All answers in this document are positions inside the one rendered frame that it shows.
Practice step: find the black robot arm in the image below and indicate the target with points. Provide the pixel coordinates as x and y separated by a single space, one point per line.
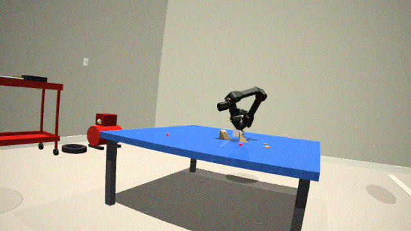
236 96

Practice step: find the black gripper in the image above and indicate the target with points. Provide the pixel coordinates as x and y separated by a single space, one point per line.
235 118

